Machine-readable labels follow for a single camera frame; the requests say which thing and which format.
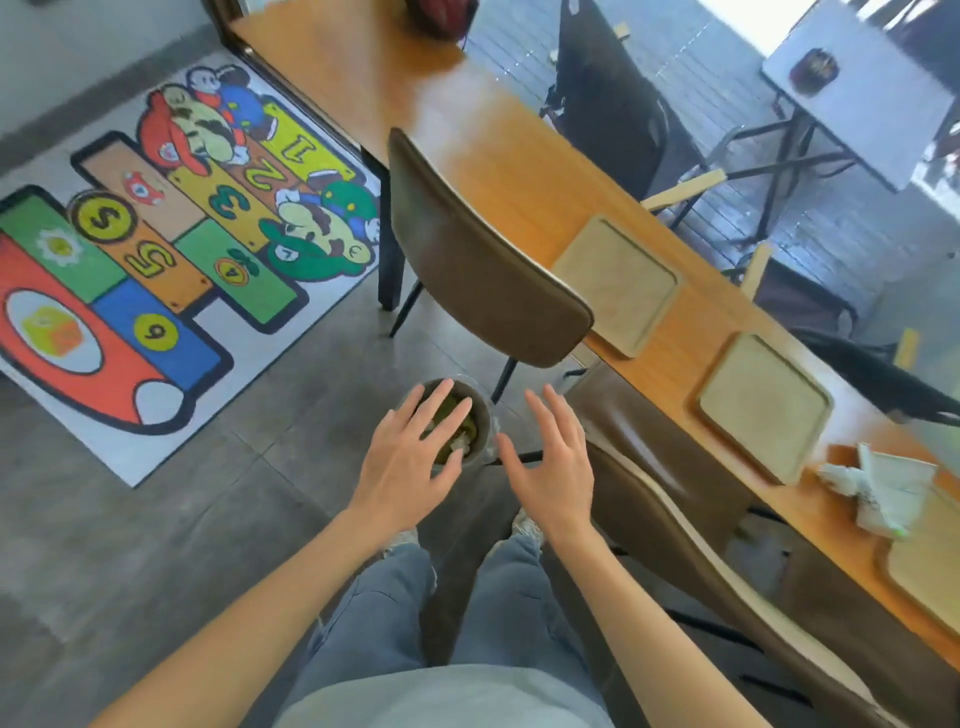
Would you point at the person's left thumb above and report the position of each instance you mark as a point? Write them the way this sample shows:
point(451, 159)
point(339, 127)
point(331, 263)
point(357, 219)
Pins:
point(448, 474)

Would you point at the dark round ashtray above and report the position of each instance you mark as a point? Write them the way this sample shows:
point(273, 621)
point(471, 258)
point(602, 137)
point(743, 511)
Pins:
point(814, 70)

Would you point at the white outdoor table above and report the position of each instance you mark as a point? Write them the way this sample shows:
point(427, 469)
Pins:
point(870, 82)

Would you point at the person's right middle finger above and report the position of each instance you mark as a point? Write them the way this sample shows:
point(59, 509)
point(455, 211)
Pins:
point(562, 416)

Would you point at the black folding chair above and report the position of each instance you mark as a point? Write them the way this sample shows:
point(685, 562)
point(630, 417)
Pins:
point(862, 360)
point(607, 97)

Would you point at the colourful cartoon floor mat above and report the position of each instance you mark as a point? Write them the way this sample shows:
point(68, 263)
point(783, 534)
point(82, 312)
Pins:
point(150, 247)

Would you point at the round grey waste bin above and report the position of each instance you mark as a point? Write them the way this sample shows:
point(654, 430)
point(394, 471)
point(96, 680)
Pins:
point(482, 427)

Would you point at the green rubbish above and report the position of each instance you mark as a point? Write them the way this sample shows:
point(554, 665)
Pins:
point(450, 411)

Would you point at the blue jeans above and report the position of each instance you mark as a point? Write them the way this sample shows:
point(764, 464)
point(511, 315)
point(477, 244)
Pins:
point(510, 607)

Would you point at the person's left forearm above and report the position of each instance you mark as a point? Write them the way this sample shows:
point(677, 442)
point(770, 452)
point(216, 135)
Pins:
point(247, 622)

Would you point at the person's right forearm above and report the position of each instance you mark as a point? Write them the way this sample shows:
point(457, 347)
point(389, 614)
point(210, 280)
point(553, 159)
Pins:
point(645, 622)

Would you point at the long wooden table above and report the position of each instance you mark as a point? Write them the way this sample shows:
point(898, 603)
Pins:
point(510, 157)

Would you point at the brown leather chair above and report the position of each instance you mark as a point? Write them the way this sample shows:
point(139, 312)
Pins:
point(675, 510)
point(480, 262)

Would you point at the person's right thumb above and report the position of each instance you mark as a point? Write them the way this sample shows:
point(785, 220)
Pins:
point(511, 463)

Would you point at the person's left hand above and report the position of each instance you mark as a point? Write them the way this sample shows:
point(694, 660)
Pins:
point(397, 480)

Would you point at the person's left middle finger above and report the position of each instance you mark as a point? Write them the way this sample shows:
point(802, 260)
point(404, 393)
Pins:
point(433, 414)

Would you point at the person's right hand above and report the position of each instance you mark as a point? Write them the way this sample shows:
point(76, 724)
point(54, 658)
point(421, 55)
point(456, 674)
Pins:
point(559, 487)

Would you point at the person's left little finger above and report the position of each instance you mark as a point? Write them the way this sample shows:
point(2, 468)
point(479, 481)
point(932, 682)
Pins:
point(385, 433)

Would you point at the dark red bag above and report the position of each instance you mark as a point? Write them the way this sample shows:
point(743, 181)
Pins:
point(442, 16)

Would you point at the light grey shirt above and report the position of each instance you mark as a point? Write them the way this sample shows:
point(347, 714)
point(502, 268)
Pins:
point(450, 701)

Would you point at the crumpled white paper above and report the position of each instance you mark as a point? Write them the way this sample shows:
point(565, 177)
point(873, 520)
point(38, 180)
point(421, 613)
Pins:
point(889, 487)

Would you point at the beige square tray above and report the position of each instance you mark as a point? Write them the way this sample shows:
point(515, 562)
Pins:
point(930, 562)
point(765, 405)
point(616, 283)

